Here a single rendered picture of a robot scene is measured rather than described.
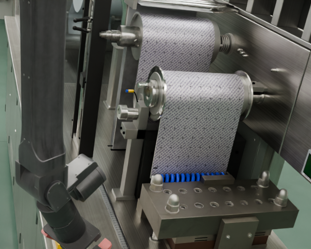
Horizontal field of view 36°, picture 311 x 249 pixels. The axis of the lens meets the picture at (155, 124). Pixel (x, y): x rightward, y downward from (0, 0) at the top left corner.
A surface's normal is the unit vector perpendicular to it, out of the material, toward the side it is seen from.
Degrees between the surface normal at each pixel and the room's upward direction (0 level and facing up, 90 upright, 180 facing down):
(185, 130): 90
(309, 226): 0
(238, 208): 0
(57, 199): 90
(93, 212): 0
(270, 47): 90
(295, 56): 90
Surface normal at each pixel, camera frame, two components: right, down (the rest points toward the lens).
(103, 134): 0.16, -0.90
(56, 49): 0.77, 0.36
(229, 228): 0.31, 0.44
